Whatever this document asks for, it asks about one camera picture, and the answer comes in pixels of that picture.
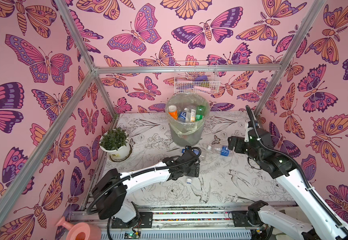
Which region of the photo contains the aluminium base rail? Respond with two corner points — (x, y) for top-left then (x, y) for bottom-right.
(71, 206), (273, 240)

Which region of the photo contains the white wire wall basket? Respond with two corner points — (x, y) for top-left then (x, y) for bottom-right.
(173, 61), (221, 95)

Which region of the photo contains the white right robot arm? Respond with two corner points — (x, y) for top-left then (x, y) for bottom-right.
(228, 106), (348, 240)

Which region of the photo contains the green plastic bottle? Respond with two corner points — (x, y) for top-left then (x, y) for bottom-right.
(196, 105), (206, 121)

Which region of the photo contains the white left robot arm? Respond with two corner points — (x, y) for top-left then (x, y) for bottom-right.
(86, 146), (202, 226)

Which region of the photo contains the small blue label bottle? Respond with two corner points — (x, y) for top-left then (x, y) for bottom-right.
(177, 108), (189, 123)

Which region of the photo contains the potted green plant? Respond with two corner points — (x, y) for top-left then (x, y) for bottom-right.
(99, 128), (131, 162)

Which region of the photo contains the yellow label small bottle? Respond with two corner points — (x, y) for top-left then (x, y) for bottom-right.
(188, 106), (197, 123)

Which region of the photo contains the pink watering can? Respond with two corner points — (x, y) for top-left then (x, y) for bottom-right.
(55, 216), (101, 240)

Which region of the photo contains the blue cap bottle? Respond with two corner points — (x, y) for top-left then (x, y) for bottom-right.
(186, 178), (193, 185)

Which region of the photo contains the grey mesh waste bin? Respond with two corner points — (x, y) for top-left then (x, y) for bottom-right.
(165, 94), (211, 147)

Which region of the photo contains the orange label bottle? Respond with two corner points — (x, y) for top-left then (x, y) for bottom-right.
(168, 105), (179, 120)

